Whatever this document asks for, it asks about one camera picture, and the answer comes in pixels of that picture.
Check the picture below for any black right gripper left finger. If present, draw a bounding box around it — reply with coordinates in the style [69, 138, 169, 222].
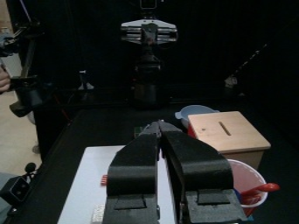
[102, 121, 162, 224]

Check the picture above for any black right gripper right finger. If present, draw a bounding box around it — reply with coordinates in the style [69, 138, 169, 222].
[158, 119, 249, 224]

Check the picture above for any person's hand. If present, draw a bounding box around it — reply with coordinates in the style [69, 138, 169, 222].
[0, 66, 13, 95]

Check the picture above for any wooden box with slot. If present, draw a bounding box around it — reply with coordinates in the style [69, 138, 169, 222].
[188, 110, 273, 172]

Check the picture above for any white cutting board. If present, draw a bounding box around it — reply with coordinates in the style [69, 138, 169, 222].
[57, 144, 178, 224]

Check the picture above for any red plastic cup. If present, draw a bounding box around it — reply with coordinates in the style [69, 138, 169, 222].
[228, 158, 270, 217]

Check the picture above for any red plastic spoon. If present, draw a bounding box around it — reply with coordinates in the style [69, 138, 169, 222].
[240, 182, 282, 198]

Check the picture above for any light blue plastic bowl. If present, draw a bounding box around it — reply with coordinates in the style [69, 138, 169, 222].
[174, 104, 221, 129]

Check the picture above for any silver textured toy piece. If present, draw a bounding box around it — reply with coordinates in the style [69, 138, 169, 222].
[91, 204, 107, 224]

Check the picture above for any grey clamp on frame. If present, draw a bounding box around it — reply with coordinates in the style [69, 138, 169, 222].
[224, 73, 240, 88]

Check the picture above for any white clamp bracket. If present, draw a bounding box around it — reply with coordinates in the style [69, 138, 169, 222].
[78, 69, 97, 91]

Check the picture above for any black camera on stand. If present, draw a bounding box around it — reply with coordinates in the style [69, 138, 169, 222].
[0, 162, 39, 207]

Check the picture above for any black leader arm handle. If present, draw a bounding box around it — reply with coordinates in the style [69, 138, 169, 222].
[9, 74, 54, 118]

